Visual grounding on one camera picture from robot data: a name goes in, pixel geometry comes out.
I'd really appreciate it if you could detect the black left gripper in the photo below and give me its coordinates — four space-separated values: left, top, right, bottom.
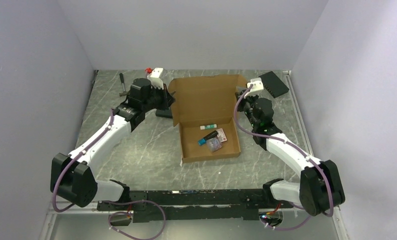
142 82 176 113

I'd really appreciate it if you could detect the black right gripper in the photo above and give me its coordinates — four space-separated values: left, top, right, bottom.
236 89 259 129

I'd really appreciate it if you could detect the brown cardboard box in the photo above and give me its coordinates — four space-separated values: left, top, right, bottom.
168 74 247 164

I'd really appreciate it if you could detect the green white glue stick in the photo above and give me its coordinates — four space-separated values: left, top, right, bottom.
199 123 217 130

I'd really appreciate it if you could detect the red white staples box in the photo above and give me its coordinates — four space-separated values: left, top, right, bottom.
216 128 228 143

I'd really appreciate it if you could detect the clear box of paper clips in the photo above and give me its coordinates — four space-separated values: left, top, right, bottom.
206 137 223 153

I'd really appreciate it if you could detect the black blue highlighter marker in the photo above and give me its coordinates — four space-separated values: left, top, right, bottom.
198 130 218 146

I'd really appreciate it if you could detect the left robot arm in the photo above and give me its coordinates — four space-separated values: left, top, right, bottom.
50 75 175 213

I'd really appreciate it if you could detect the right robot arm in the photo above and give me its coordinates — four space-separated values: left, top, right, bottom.
234 91 346 217

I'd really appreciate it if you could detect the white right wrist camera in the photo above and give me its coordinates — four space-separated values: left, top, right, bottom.
245 77 265 97

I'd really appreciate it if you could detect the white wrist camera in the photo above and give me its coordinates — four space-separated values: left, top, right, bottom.
245 77 265 97
144 67 164 90

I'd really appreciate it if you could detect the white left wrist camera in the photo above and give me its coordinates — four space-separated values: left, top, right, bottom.
144 67 164 90

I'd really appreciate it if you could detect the black handled hammer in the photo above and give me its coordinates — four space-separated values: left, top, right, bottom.
119 73 129 97

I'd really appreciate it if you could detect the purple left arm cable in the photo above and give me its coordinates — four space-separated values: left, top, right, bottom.
51 109 167 240

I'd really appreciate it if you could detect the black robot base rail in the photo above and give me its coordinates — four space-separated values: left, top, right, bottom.
97 188 292 223

